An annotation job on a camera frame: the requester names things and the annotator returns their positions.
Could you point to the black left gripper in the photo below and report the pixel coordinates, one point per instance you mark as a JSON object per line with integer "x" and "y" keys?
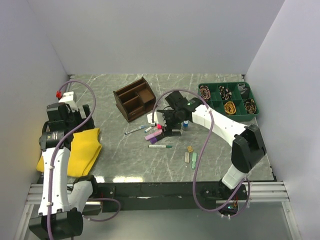
{"x": 77, "y": 114}

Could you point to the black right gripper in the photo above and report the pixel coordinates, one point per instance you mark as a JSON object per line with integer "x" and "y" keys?
{"x": 172, "y": 134}

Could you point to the dark purple highlighter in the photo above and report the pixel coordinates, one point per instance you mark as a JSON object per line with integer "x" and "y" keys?
{"x": 156, "y": 139}

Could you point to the light purple highlighter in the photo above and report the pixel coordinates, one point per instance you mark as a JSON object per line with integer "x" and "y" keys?
{"x": 152, "y": 135}

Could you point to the pink highlighter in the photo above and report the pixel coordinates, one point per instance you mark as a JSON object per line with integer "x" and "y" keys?
{"x": 159, "y": 127}

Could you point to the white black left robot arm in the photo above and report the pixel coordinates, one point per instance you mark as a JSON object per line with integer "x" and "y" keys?
{"x": 60, "y": 215}

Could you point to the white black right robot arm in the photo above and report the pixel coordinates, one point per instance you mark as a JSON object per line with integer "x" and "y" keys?
{"x": 246, "y": 141}

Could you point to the green capped white marker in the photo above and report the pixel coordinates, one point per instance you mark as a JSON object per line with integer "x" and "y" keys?
{"x": 160, "y": 146}

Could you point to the blue capped small bottle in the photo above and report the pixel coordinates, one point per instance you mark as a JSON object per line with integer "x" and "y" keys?
{"x": 185, "y": 125}

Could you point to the yellow folded cloth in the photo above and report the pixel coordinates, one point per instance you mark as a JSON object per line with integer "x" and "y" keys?
{"x": 85, "y": 149}

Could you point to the blue capped white pen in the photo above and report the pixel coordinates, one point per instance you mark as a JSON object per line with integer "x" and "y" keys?
{"x": 135, "y": 129}

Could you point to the beige rectangular eraser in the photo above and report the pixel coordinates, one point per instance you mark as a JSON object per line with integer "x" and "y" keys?
{"x": 187, "y": 157}

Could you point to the light green clip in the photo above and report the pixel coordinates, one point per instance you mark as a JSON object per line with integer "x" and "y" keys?
{"x": 194, "y": 157}

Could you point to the brown wooden desk organizer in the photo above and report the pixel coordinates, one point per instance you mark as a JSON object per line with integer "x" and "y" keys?
{"x": 135, "y": 99}

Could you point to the pink black rolled band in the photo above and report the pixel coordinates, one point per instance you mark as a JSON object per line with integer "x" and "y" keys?
{"x": 205, "y": 92}

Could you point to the yellow rolled band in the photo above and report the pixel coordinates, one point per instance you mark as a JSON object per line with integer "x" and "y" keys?
{"x": 230, "y": 108}

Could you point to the black white rolled band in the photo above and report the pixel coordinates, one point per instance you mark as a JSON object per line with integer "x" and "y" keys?
{"x": 224, "y": 92}

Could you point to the green compartment tray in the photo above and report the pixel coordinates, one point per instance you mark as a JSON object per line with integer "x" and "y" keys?
{"x": 232, "y": 99}

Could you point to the grey crumpled item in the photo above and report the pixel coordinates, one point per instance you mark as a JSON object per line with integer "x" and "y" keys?
{"x": 244, "y": 90}

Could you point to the brown black rolled band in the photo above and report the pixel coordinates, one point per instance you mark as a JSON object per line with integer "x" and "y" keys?
{"x": 250, "y": 106}

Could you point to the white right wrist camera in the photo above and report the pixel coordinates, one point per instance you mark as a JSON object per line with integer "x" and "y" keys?
{"x": 156, "y": 118}

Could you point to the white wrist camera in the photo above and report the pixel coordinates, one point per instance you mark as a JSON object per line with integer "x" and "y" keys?
{"x": 156, "y": 118}
{"x": 69, "y": 99}

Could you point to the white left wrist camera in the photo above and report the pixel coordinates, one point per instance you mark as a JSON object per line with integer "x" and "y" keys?
{"x": 69, "y": 99}

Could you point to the black base frame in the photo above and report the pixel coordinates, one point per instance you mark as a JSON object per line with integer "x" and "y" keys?
{"x": 132, "y": 196}

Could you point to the aluminium rail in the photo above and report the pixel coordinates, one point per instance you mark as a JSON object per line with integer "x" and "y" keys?
{"x": 260, "y": 192}

